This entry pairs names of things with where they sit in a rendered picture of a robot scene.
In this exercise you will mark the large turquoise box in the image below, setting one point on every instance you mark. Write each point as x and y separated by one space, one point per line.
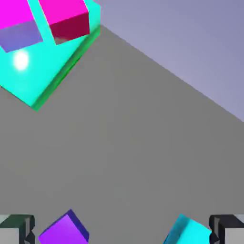
38 72

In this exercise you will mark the small purple cube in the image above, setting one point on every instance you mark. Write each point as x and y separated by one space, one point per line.
63 230

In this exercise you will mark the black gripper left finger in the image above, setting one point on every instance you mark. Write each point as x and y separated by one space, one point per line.
13 225

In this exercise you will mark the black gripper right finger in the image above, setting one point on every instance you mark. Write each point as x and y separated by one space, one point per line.
228 225

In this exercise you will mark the small cyan cube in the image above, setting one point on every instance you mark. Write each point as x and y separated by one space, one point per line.
190 232

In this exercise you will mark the small magenta cube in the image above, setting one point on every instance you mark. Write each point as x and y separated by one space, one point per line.
17 22

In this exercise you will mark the small pink cube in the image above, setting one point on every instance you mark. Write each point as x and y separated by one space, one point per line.
66 17

